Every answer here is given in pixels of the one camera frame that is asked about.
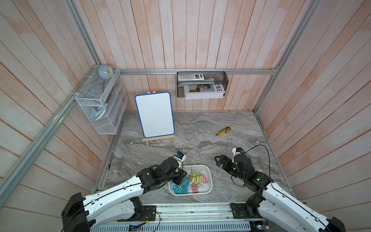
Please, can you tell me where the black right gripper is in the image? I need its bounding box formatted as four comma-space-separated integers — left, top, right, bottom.
214, 154, 246, 182

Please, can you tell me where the large teal binder clip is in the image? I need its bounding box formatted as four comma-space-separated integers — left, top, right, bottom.
180, 188, 188, 194

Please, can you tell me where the pink binder clip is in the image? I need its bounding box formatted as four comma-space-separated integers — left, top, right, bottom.
190, 183, 203, 194
202, 174, 208, 184

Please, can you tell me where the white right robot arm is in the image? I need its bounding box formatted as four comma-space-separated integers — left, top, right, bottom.
214, 151, 345, 232

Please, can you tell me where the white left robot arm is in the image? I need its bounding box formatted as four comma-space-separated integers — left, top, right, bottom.
61, 152, 187, 232

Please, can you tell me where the white plastic storage box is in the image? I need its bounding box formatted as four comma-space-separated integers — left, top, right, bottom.
169, 165, 213, 196

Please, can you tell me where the yellow black utility knife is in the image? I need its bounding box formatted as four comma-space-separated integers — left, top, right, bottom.
215, 126, 232, 136

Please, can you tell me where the blue framed whiteboard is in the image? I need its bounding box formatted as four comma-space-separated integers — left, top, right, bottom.
134, 92, 176, 139

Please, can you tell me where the white book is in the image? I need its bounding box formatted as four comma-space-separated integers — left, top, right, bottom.
184, 84, 225, 100

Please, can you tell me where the white calculator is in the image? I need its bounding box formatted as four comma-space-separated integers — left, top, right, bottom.
177, 73, 204, 82

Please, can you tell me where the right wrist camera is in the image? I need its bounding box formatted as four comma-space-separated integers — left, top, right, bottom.
232, 148, 245, 156

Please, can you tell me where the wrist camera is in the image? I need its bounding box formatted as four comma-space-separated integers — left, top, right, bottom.
232, 148, 245, 156
173, 151, 186, 162

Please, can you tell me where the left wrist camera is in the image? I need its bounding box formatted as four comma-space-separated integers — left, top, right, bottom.
173, 151, 186, 162

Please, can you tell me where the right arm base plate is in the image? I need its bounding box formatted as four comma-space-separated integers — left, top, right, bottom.
230, 193, 266, 219

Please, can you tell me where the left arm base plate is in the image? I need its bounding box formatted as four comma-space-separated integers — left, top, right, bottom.
117, 197, 157, 222

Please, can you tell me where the aluminium rail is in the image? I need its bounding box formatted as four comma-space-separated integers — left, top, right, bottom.
95, 200, 314, 224

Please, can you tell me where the black mesh wall basket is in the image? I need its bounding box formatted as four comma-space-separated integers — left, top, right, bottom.
176, 71, 229, 100

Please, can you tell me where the white wire shelf rack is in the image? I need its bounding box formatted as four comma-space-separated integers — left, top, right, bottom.
75, 66, 128, 135

